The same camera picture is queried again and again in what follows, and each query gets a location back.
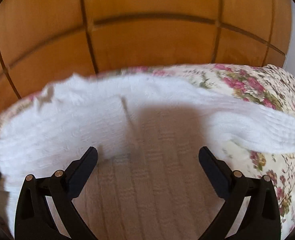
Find white knitted sweater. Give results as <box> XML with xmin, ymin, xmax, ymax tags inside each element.
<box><xmin>0</xmin><ymin>74</ymin><xmax>295</xmax><ymax>239</ymax></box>

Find floral bedspread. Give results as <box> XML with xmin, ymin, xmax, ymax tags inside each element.
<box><xmin>0</xmin><ymin>64</ymin><xmax>295</xmax><ymax>238</ymax></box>

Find wooden wardrobe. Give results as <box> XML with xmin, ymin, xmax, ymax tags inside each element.
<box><xmin>0</xmin><ymin>0</ymin><xmax>292</xmax><ymax>112</ymax></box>

